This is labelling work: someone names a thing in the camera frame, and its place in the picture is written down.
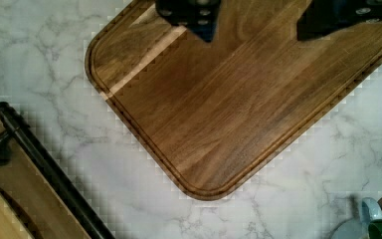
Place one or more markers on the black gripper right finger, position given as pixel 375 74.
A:
pixel 324 17

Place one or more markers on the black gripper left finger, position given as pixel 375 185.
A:
pixel 198 16

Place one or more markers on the light wooden drawer cabinet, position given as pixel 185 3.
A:
pixel 34 201

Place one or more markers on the brown wooden cutting board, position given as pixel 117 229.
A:
pixel 213 114

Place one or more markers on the light blue mug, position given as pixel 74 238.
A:
pixel 368 210

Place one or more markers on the green mug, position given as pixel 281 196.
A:
pixel 375 230

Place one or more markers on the black metal drawer handle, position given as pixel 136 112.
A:
pixel 13 126

